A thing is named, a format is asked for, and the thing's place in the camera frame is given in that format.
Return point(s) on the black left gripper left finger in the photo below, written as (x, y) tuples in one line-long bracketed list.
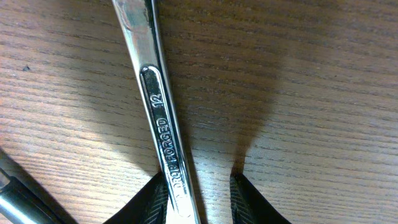
[(148, 206)]

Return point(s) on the chrome ring wrench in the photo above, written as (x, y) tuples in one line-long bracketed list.
[(139, 23)]

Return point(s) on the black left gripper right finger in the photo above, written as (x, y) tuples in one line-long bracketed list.
[(248, 205)]

